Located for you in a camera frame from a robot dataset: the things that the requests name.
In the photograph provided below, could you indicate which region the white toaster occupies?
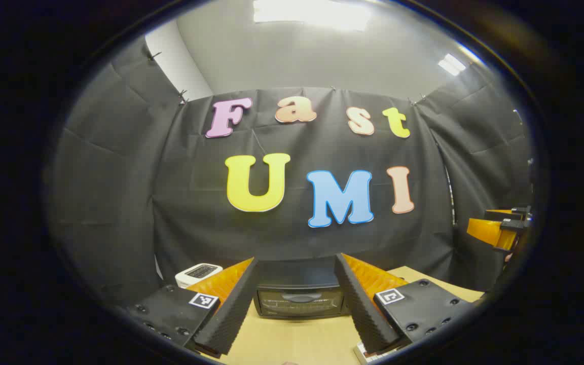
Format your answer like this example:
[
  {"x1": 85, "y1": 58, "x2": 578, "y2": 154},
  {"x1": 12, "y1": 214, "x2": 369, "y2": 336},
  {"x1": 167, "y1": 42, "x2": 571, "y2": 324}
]
[{"x1": 174, "y1": 263, "x2": 224, "y2": 289}]

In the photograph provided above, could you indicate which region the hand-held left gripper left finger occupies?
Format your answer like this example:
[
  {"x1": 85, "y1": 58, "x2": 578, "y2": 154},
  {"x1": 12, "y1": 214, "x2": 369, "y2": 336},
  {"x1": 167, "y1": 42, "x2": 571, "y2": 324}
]
[{"x1": 120, "y1": 256, "x2": 260, "y2": 355}]

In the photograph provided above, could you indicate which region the small ceiling light panel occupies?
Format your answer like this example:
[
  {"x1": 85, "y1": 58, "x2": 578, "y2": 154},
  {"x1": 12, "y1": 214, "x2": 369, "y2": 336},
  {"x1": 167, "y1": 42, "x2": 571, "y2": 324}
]
[{"x1": 437, "y1": 53, "x2": 468, "y2": 77}]

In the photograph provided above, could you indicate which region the black backdrop cloth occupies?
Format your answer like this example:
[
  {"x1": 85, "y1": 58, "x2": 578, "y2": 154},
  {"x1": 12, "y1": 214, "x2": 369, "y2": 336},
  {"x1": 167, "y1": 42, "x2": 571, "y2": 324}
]
[{"x1": 49, "y1": 38, "x2": 535, "y2": 305}]

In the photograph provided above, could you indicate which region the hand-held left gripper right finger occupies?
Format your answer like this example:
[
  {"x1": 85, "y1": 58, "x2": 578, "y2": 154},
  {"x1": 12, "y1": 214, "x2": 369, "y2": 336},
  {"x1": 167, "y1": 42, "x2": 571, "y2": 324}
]
[{"x1": 333, "y1": 252, "x2": 485, "y2": 355}]

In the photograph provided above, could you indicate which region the black electric oven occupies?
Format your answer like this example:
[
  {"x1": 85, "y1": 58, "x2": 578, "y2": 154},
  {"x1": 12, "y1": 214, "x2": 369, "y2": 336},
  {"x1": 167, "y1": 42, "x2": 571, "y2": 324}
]
[{"x1": 252, "y1": 258, "x2": 351, "y2": 319}]

